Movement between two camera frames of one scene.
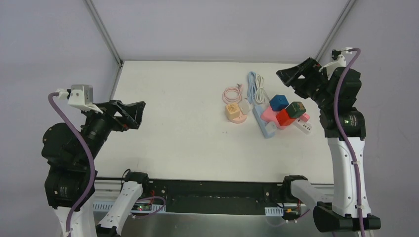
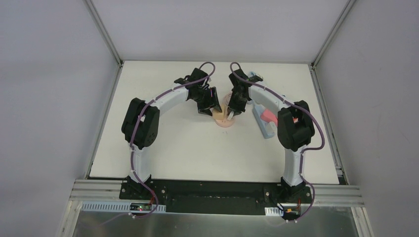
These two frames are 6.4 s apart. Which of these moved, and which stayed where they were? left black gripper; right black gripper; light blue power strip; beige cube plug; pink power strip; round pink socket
Moved: round pink socket; beige cube plug; left black gripper; right black gripper
Stayed: light blue power strip; pink power strip
